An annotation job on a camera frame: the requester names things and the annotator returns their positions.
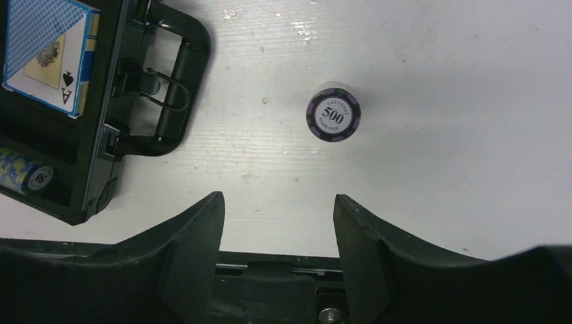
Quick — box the purple 500 chip stack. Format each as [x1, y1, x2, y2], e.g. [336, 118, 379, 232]
[306, 81, 362, 142]

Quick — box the blue ace card box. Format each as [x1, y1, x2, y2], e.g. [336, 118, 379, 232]
[3, 1, 101, 118]

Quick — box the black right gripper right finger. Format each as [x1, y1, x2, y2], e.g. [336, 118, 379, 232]
[333, 194, 571, 323]

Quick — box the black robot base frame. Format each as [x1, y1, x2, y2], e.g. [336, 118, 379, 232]
[206, 252, 351, 323]

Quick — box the yellow-blue chip stack bottom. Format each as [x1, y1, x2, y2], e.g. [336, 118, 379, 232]
[1, 146, 56, 195]

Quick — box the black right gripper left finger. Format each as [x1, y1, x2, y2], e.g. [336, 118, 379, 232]
[1, 192, 225, 323]

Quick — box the black poker set case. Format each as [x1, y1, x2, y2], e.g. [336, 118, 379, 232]
[1, 1, 212, 225]

